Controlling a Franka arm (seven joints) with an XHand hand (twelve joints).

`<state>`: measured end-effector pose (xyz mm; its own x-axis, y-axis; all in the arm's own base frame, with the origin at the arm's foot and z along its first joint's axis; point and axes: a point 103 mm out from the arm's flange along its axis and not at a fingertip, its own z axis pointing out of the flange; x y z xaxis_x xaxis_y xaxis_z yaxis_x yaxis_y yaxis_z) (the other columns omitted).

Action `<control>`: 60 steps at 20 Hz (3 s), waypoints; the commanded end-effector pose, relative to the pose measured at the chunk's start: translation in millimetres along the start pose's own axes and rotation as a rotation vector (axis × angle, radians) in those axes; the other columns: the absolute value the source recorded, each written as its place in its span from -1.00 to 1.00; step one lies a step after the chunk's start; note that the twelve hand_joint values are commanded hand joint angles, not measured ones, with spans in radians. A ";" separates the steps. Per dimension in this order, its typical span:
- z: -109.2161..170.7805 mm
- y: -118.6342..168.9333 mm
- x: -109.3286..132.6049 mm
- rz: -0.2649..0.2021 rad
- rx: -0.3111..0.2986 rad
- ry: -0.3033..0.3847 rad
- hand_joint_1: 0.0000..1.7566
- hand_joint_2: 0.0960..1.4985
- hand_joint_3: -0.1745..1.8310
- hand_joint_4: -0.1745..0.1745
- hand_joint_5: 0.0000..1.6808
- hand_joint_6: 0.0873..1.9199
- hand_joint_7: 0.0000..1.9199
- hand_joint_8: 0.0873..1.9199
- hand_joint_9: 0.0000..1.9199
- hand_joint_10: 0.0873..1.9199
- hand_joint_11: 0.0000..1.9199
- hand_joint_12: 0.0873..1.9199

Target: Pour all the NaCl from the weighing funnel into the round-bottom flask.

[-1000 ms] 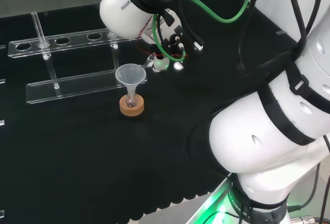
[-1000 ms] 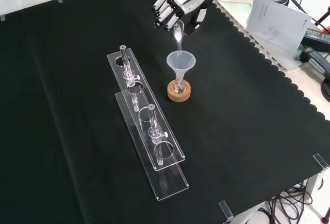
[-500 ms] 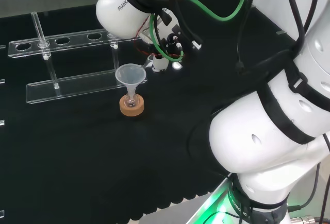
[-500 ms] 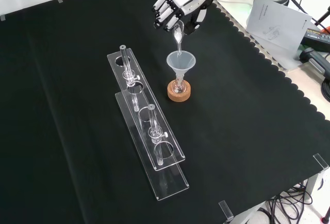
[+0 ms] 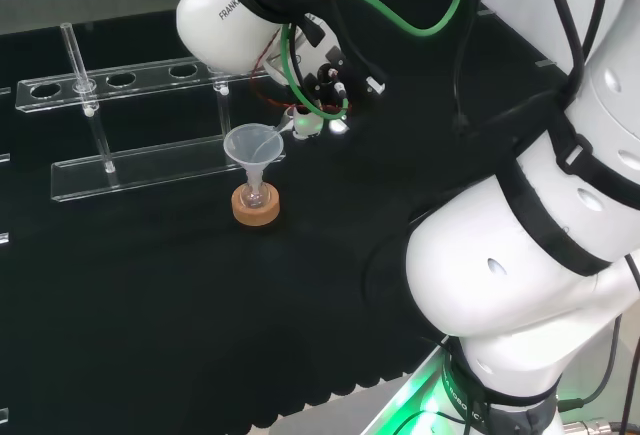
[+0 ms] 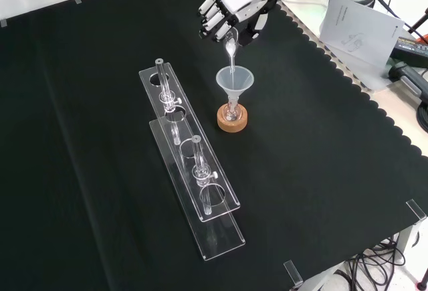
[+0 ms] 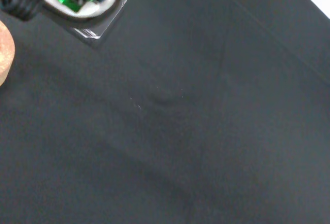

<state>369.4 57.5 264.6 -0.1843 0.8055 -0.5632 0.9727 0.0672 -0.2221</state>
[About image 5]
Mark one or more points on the translucent plastic funnel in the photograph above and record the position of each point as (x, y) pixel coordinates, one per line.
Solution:
(250, 147)

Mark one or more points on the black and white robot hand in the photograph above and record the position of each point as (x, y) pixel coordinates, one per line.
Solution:
(325, 70)

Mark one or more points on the clear round-bottom flask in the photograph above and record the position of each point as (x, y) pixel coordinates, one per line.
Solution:
(254, 196)

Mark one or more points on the clear acrylic funnel stand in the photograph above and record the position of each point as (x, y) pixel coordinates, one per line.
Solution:
(145, 165)

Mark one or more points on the grey tape strip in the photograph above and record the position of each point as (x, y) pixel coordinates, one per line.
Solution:
(485, 12)
(545, 63)

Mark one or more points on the black bench cloth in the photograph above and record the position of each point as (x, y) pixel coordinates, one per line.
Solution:
(150, 305)

